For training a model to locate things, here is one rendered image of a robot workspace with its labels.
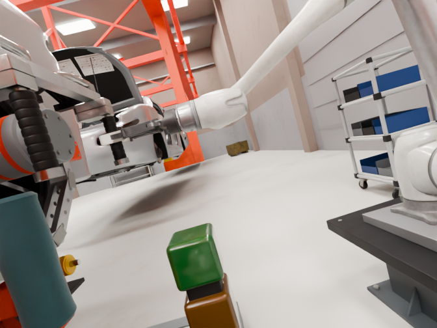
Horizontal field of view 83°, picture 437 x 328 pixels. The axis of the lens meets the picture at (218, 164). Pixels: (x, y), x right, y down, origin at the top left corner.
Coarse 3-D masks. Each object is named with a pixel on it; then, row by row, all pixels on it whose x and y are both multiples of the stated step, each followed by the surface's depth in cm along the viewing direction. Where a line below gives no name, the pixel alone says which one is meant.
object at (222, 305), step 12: (228, 288) 21; (204, 300) 20; (216, 300) 20; (228, 300) 20; (192, 312) 20; (204, 312) 20; (216, 312) 20; (228, 312) 20; (192, 324) 20; (204, 324) 20; (216, 324) 20; (228, 324) 20
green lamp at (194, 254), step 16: (208, 224) 23; (176, 240) 21; (192, 240) 20; (208, 240) 20; (176, 256) 20; (192, 256) 20; (208, 256) 20; (176, 272) 20; (192, 272) 20; (208, 272) 20; (192, 288) 20
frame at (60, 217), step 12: (60, 180) 81; (72, 180) 83; (48, 192) 79; (60, 192) 78; (72, 192) 82; (48, 204) 76; (60, 204) 75; (48, 216) 74; (60, 216) 73; (60, 228) 71; (60, 240) 69; (0, 276) 50
